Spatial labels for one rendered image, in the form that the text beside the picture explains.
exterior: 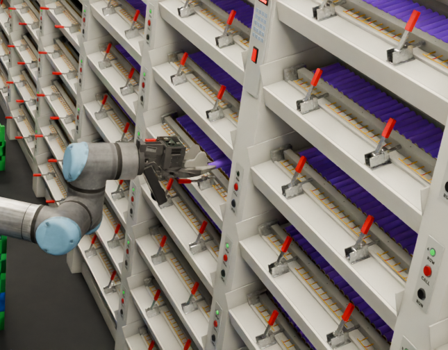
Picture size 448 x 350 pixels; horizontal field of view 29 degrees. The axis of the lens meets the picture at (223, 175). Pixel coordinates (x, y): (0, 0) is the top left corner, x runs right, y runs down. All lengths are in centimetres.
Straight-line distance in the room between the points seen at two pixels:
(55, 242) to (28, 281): 159
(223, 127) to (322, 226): 52
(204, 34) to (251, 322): 73
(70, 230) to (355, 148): 70
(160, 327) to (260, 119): 99
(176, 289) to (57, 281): 112
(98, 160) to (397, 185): 82
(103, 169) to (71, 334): 132
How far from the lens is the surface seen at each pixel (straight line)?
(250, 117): 195
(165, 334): 268
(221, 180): 224
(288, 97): 183
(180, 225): 247
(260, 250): 200
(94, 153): 206
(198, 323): 240
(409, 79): 144
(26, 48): 452
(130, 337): 299
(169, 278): 259
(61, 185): 393
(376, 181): 153
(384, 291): 156
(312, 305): 183
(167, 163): 212
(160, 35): 254
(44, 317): 337
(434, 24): 158
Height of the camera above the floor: 190
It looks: 24 degrees down
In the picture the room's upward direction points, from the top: 8 degrees clockwise
